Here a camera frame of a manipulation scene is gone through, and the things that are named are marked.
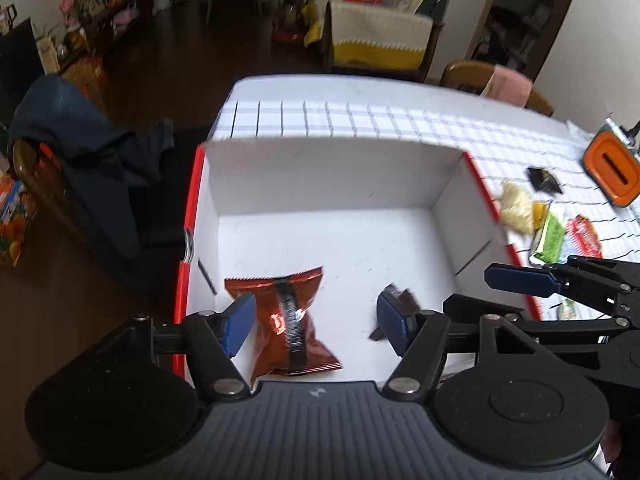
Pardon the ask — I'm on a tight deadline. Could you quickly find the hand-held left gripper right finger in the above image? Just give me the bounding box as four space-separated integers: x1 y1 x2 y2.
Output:
376 290 533 403

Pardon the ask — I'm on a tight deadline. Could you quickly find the white checkered tablecloth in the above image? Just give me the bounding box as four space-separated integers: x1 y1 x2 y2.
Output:
207 100 640 322

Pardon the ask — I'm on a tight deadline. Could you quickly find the dark brown snack packet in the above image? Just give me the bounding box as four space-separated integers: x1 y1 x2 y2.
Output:
369 282 422 344

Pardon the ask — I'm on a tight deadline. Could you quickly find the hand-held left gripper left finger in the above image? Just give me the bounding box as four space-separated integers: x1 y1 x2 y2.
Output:
131 292 257 403

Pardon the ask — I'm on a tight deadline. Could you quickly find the green snack packet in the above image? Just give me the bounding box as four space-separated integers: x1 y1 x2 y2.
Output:
529 210 569 266

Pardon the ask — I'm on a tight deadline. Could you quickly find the dark tv console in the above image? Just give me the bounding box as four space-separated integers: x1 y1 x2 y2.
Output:
75 0 162 57

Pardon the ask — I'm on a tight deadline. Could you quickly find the coffee table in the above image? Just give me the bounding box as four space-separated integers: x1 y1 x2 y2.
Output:
207 0 271 24

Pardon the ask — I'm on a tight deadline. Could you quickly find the cream and yellow sofa cover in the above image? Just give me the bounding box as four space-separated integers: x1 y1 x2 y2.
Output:
325 2 435 72

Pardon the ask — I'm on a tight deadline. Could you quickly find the black cabinet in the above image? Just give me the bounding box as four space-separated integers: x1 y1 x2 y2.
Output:
0 17 47 126

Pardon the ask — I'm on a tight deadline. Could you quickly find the orange fruit print carton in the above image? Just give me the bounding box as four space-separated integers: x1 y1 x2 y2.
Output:
0 175 39 267

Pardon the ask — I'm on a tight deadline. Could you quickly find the dark cookie packet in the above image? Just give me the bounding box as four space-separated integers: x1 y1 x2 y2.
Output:
526 166 565 196

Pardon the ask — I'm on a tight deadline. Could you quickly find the dark bookshelf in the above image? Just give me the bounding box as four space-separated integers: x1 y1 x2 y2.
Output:
470 0 586 81

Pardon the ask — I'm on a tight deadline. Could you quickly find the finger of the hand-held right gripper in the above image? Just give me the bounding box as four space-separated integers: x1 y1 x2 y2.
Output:
484 255 640 312
442 294 640 342

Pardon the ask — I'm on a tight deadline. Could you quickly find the cream snack packet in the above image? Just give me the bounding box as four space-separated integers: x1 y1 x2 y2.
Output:
500 181 537 236

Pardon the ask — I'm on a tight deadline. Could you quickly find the red cardboard box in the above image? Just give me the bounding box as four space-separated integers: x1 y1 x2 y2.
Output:
172 138 546 392

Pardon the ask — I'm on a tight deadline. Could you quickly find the yellow snack packet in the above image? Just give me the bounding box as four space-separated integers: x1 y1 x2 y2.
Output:
531 200 554 227

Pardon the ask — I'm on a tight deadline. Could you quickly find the dark sofa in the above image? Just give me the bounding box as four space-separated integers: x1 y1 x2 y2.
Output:
300 0 448 84

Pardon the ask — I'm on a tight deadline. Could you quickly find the orange container lid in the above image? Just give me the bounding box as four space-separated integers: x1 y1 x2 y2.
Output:
582 130 640 209

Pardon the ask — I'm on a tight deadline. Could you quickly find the red printed snack packet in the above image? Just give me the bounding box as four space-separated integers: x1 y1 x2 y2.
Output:
565 214 605 261

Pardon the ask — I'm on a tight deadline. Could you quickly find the red-brown foil snack packet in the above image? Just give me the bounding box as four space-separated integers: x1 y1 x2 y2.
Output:
223 266 344 380

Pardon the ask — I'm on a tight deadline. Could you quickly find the wooden chair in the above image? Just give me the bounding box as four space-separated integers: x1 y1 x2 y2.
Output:
12 137 73 223
440 60 556 117

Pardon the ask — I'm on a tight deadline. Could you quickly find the pink cloth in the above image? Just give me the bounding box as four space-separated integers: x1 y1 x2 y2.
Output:
481 65 534 109

